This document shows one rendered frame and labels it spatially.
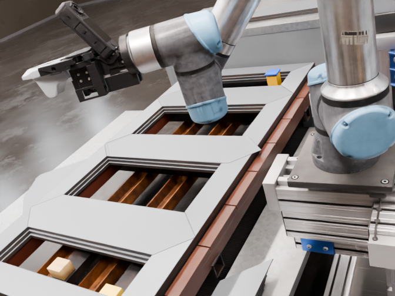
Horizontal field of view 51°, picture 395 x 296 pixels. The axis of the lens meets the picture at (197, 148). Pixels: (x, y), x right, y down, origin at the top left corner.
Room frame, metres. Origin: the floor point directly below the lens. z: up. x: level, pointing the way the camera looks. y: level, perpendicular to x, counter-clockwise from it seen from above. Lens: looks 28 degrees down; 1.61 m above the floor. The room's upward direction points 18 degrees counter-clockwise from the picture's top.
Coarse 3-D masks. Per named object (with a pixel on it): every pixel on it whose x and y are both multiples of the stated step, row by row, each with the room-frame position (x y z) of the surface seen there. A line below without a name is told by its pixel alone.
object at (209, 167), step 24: (288, 72) 1.87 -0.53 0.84; (264, 144) 1.33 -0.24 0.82; (96, 168) 1.53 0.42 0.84; (168, 168) 1.38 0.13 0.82; (192, 168) 1.31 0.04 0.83; (216, 168) 1.25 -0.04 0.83; (72, 192) 1.40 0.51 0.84; (216, 216) 1.01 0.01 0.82; (24, 240) 1.20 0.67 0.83; (48, 240) 1.16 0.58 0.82; (72, 240) 1.09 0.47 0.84; (144, 264) 0.90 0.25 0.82; (168, 288) 0.78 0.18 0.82
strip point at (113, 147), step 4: (128, 136) 1.71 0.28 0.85; (120, 140) 1.70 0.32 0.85; (124, 140) 1.68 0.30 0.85; (108, 144) 1.69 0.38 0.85; (112, 144) 1.68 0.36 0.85; (116, 144) 1.67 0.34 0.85; (120, 144) 1.65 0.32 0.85; (108, 148) 1.66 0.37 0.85; (112, 148) 1.65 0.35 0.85; (116, 148) 1.63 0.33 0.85; (112, 152) 1.61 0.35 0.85
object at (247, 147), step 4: (248, 136) 1.37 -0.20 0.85; (244, 140) 1.35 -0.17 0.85; (248, 140) 1.34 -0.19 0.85; (252, 140) 1.33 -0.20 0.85; (244, 144) 1.32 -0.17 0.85; (248, 144) 1.31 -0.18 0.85; (252, 144) 1.30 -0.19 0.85; (240, 148) 1.30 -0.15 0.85; (244, 148) 1.29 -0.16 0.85; (248, 148) 1.29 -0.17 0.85; (252, 148) 1.28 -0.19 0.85; (236, 152) 1.28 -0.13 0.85; (240, 152) 1.27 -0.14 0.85; (244, 152) 1.27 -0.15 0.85; (248, 152) 1.26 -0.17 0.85; (236, 156) 1.26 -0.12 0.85; (240, 156) 1.25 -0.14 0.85; (244, 156) 1.24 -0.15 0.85; (232, 160) 1.24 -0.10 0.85
